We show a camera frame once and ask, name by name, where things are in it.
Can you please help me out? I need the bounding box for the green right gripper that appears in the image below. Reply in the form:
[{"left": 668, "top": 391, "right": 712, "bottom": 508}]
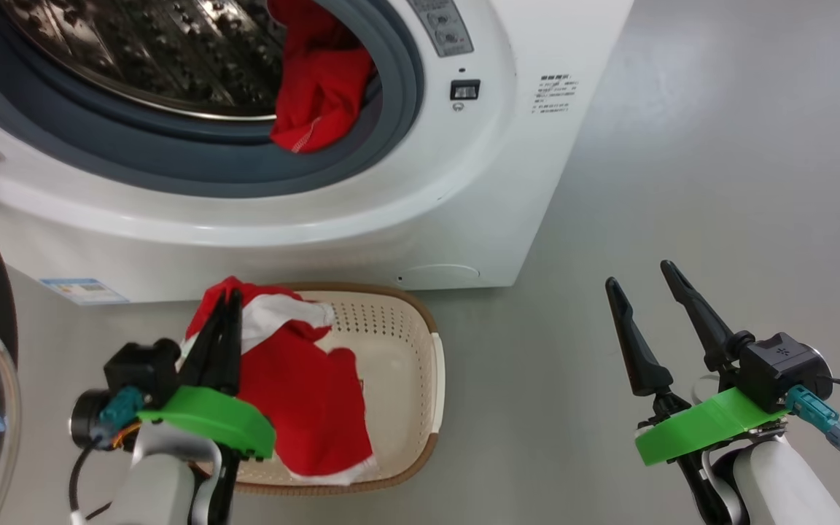
[{"left": 604, "top": 260, "right": 790, "bottom": 467}]

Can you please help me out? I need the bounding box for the red and white garment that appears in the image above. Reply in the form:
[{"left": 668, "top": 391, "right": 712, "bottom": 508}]
[{"left": 185, "top": 276, "right": 378, "bottom": 487}]

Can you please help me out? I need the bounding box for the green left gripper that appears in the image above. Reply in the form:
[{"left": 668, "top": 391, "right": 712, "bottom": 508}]
[{"left": 136, "top": 289, "right": 276, "bottom": 461}]

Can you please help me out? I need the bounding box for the cream basket with brown rim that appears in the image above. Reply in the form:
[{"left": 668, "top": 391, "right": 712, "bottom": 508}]
[{"left": 194, "top": 283, "right": 447, "bottom": 497}]

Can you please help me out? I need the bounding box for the left cable with teal plug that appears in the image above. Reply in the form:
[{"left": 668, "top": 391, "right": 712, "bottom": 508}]
[{"left": 69, "top": 386, "right": 147, "bottom": 523}]

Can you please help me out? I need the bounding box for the red garment with white stitching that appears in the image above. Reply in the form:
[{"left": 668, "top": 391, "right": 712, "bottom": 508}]
[{"left": 267, "top": 0, "right": 378, "bottom": 155}]

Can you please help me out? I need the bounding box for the cable with teal plug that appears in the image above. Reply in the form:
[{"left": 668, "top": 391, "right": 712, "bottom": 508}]
[
  {"left": 785, "top": 378, "right": 840, "bottom": 462},
  {"left": 69, "top": 386, "right": 147, "bottom": 523}
]

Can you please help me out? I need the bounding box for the right cable with teal plug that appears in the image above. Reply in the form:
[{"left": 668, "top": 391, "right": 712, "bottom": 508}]
[{"left": 785, "top": 378, "right": 840, "bottom": 462}]

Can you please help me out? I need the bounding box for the white front-load washing machine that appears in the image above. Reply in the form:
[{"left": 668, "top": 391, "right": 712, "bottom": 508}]
[{"left": 0, "top": 0, "right": 636, "bottom": 305}]

